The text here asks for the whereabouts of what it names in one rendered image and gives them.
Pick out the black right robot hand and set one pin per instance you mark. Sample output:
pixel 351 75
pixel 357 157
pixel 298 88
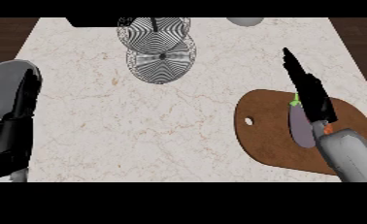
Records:
pixel 313 95

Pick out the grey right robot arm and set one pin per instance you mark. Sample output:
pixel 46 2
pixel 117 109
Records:
pixel 347 153

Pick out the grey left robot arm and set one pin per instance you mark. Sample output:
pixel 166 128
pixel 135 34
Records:
pixel 14 85

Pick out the brown wooden cutting board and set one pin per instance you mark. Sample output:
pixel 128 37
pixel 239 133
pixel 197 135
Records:
pixel 267 134

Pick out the purple eggplant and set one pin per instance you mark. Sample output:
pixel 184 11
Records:
pixel 301 127

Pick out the grey round object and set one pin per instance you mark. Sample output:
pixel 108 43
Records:
pixel 245 21

